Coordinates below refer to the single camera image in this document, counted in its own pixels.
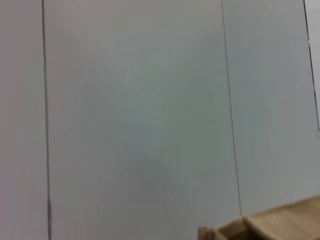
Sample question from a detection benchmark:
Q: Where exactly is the khaki canvas food bag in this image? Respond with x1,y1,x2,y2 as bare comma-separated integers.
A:
197,194,320,240

